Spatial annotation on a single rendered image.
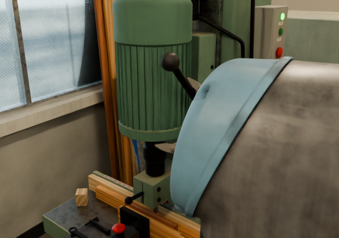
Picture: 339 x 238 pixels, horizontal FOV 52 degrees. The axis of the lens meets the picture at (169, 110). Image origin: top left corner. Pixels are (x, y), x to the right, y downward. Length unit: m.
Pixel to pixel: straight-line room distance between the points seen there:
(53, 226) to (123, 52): 0.57
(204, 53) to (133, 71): 0.20
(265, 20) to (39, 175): 1.77
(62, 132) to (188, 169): 2.17
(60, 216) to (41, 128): 1.21
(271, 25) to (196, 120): 0.76
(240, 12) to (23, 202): 1.82
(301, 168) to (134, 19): 0.58
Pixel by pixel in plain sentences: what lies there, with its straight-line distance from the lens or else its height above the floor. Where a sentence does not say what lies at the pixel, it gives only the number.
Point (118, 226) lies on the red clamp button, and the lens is 0.82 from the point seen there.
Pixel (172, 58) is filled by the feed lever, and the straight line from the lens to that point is 0.62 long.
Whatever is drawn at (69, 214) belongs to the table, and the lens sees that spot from 1.10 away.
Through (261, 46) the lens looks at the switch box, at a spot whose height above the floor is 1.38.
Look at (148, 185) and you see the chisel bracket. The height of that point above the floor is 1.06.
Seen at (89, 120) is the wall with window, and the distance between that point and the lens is 2.49.
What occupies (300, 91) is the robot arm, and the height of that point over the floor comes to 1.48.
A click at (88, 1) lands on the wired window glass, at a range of 2.48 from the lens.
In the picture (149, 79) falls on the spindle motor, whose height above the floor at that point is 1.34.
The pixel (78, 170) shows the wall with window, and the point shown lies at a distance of 2.55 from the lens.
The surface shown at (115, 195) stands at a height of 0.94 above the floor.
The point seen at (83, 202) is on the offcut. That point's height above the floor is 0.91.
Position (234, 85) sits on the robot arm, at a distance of 0.20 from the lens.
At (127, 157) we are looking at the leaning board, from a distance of 2.43.
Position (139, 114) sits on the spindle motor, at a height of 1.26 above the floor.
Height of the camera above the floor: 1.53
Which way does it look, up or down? 20 degrees down
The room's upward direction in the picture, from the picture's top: straight up
